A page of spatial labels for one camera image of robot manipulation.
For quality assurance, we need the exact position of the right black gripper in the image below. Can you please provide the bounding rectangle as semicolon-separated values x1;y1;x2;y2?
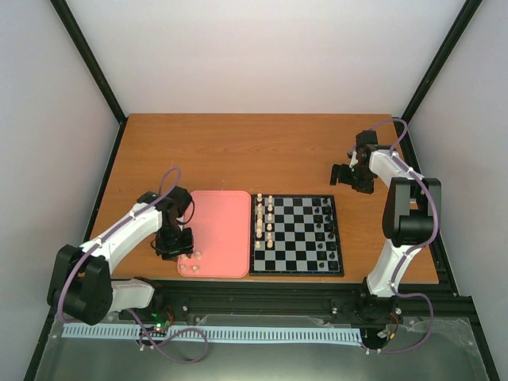
329;164;373;194

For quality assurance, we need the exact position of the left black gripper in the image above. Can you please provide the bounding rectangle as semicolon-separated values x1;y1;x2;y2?
156;223;194;261

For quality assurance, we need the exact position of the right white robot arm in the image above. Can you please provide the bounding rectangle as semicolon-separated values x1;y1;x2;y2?
330;130;441;323

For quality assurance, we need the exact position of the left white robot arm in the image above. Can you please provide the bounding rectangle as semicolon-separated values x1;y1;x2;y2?
47;187;194;325

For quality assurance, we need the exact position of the black white chess board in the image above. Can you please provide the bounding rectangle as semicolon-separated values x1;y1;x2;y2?
249;194;344;277

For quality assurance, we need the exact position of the pink plastic tray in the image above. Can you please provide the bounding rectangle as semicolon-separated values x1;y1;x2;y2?
177;190;252;279

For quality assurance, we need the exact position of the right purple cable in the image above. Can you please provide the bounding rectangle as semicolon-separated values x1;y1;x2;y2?
356;117;441;354

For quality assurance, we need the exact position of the light blue slotted cable duct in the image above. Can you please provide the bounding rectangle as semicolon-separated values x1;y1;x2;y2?
61;323;362;346

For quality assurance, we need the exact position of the black aluminium frame rail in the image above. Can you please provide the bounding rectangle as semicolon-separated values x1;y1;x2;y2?
128;281;476;327

